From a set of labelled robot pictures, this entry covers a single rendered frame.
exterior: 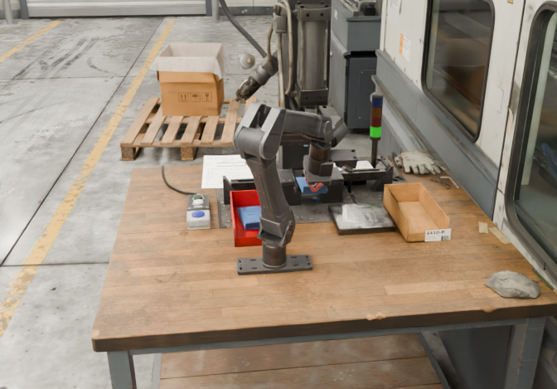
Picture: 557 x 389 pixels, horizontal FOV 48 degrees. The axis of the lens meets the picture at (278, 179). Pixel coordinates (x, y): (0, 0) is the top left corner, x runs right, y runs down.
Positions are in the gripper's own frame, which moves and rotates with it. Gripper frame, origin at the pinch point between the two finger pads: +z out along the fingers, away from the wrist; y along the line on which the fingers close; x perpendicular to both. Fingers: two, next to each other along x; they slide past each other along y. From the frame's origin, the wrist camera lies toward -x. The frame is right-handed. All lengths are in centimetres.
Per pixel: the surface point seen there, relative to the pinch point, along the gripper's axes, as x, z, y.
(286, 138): 6.8, -5.2, 16.1
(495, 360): -60, 51, -35
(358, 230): -11.8, 5.3, -11.9
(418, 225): -30.5, 7.0, -10.0
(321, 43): -3.3, -29.9, 29.5
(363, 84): -93, 182, 258
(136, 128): 89, 213, 248
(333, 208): -7.1, 10.5, 0.5
